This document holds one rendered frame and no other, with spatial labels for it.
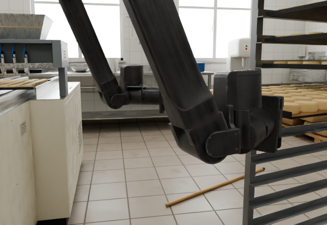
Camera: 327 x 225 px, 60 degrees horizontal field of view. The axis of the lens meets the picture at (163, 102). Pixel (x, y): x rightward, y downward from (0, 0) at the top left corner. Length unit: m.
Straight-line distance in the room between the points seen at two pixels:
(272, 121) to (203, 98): 0.17
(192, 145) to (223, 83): 0.10
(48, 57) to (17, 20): 0.25
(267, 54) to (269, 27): 0.47
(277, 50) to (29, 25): 4.56
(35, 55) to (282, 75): 4.65
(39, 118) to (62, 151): 0.24
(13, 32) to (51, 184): 0.92
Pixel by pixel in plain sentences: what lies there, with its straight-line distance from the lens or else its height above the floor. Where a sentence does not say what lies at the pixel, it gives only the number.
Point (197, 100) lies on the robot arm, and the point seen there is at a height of 1.01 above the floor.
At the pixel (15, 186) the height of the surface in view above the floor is 0.48.
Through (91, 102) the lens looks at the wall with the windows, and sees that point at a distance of 4.85.
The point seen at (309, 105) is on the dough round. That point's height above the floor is 0.97.
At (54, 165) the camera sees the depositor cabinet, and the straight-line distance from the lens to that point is 1.87.
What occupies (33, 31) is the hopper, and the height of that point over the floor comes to 1.23.
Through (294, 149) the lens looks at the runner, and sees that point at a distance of 1.32.
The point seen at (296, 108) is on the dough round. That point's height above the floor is 0.97.
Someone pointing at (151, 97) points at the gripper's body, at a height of 0.95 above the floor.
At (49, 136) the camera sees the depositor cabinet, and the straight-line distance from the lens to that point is 1.82.
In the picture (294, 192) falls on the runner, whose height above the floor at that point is 0.50.
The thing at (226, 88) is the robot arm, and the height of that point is 1.03.
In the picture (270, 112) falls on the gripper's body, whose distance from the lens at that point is 0.53.
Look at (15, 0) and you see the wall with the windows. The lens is 5.07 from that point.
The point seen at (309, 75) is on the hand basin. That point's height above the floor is 0.81.
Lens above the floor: 1.07
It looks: 9 degrees down
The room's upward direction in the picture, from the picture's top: straight up
